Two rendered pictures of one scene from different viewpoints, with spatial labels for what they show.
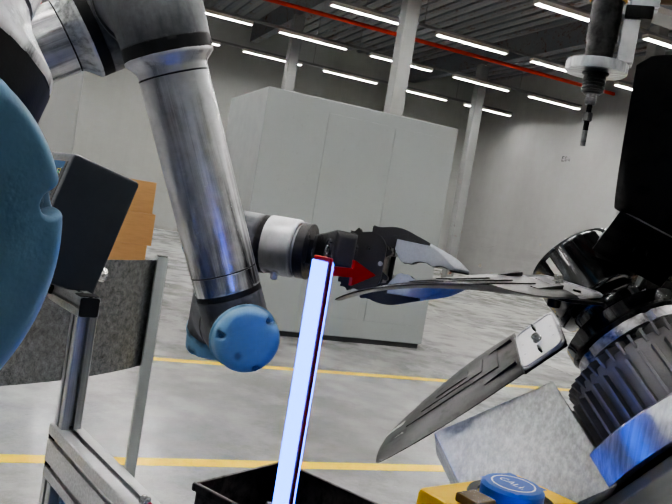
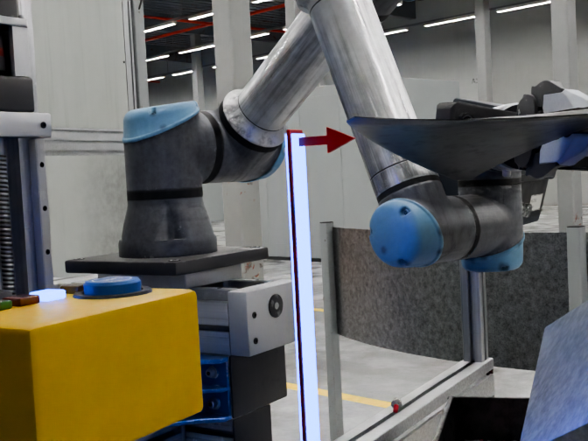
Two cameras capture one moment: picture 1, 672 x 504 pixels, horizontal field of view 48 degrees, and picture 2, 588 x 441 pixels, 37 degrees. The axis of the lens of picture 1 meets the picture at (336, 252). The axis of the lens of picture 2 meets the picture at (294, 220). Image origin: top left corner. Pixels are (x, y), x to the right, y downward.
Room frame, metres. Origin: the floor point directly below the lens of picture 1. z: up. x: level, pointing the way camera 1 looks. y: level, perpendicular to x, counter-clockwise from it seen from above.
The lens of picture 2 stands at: (0.36, -0.76, 1.15)
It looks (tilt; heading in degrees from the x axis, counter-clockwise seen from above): 3 degrees down; 68
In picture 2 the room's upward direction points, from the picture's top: 3 degrees counter-clockwise
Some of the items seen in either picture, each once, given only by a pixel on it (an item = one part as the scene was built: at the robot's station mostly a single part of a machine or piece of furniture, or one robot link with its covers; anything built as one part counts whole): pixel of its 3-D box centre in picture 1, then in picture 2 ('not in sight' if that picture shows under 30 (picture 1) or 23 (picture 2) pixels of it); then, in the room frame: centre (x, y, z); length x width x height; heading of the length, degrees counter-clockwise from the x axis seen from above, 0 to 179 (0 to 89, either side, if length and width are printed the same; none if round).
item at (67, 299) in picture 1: (63, 292); not in sight; (1.16, 0.41, 1.04); 0.24 x 0.03 x 0.03; 38
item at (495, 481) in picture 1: (511, 494); (112, 289); (0.47, -0.13, 1.08); 0.04 x 0.04 x 0.02
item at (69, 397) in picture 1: (77, 361); (473, 295); (1.08, 0.35, 0.96); 0.03 x 0.03 x 0.20; 38
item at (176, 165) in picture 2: not in sight; (165, 145); (0.69, 0.57, 1.20); 0.13 x 0.12 x 0.14; 20
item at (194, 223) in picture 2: not in sight; (166, 220); (0.68, 0.57, 1.09); 0.15 x 0.15 x 0.10
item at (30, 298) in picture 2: not in sight; (21, 300); (0.40, -0.15, 1.08); 0.02 x 0.02 x 0.01; 38
